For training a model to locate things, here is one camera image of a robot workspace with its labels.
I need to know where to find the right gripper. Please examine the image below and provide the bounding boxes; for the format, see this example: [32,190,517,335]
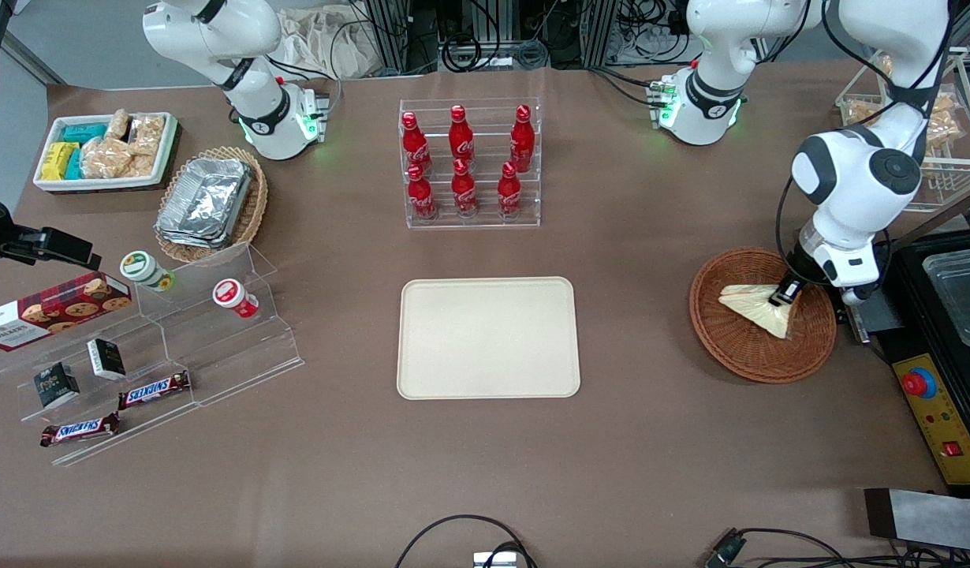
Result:
[0,193,102,271]

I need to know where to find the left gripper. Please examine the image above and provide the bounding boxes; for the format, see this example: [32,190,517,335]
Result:
[769,241,884,308]

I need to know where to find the plastic triangle sandwich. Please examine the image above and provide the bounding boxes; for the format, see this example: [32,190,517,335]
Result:
[718,282,801,340]

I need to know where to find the round brown wicker basket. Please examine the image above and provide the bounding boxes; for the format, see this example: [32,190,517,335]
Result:
[688,247,838,385]

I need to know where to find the oval light wicker basket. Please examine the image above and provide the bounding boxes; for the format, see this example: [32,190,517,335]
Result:
[154,146,269,265]

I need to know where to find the beige plastic serving tray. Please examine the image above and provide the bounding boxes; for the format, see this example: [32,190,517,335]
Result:
[397,276,582,400]

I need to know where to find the red tartan Walkers cookie box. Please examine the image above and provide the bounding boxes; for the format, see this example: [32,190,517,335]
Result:
[0,272,132,352]

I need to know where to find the yellow snack packet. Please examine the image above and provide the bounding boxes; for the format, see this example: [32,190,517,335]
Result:
[42,142,80,181]

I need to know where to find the green lid yogurt cup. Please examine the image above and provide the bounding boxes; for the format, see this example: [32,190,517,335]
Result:
[120,250,176,293]

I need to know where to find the black tissue pack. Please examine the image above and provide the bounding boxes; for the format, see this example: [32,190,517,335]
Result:
[87,338,127,381]

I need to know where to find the black appliance housing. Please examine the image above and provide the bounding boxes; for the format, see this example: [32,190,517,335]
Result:
[879,229,970,494]

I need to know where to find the dark green snack box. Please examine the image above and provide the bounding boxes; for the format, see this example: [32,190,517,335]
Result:
[33,361,81,409]

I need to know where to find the white rectangular snack bin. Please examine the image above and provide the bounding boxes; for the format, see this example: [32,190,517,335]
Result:
[33,113,180,194]

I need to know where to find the stacked aluminium foil trays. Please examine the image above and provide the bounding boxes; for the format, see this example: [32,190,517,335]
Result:
[155,158,253,249]

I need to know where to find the clear acrylic tiered stand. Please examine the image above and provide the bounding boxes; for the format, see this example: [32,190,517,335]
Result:
[134,243,306,409]
[0,312,202,468]

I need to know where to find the Snickers chocolate bar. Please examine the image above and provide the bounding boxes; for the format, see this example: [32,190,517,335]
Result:
[118,371,192,409]
[39,412,121,448]

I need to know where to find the clear plastic container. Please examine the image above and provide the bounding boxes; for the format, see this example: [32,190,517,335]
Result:
[923,247,970,349]

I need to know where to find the red lid yogurt cup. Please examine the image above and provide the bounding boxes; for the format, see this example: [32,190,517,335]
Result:
[212,278,259,319]

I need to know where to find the yellow control panel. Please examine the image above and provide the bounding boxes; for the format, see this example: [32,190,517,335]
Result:
[891,355,970,488]

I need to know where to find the grey metal plate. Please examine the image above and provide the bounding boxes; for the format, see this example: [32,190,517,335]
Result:
[864,488,970,553]

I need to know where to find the red Coca-Cola bottle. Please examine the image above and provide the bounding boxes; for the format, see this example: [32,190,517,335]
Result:
[497,162,523,218]
[510,104,535,170]
[401,111,431,170]
[451,159,478,218]
[449,105,476,163]
[407,164,438,220]

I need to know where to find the clear acrylic bottle rack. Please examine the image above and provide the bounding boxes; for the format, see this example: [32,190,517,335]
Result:
[398,98,543,230]

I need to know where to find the white cloth bag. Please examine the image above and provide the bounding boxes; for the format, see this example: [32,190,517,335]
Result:
[276,8,375,80]

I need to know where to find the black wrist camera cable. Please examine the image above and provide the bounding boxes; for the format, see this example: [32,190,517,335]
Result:
[775,175,817,277]

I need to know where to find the cream frame display shelf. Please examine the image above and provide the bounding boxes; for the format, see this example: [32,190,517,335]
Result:
[836,49,970,214]

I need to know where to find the black cable with plug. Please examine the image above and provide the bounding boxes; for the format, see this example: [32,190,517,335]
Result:
[704,527,970,568]

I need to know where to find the aluminium profile frame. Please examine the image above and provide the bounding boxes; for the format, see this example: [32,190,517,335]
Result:
[584,0,620,68]
[363,0,411,76]

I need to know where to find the black cable bundle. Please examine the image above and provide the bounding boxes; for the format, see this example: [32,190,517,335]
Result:
[438,0,549,72]

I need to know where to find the black looped cable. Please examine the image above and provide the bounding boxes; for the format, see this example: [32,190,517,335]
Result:
[394,514,537,568]

